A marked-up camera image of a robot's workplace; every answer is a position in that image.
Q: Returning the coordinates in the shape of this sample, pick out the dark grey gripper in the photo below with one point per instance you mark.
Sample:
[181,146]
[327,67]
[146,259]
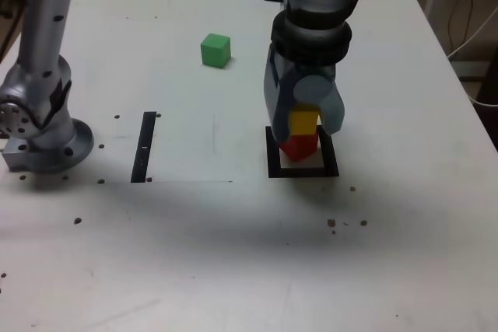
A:
[315,68]

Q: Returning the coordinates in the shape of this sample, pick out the yellow cube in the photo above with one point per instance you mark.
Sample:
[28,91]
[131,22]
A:
[303,122]

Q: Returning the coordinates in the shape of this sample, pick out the red cube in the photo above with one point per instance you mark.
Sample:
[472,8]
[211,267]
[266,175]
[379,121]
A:
[299,149]

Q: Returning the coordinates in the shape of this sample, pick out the green cube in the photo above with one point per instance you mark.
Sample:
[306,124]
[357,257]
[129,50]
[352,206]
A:
[214,52]

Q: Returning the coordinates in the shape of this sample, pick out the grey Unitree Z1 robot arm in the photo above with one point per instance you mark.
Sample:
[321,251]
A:
[43,17]

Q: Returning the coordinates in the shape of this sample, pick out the black tape square outline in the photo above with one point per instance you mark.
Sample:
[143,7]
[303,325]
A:
[303,172]

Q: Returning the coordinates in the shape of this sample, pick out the black tape strip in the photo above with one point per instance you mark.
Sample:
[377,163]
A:
[143,133]

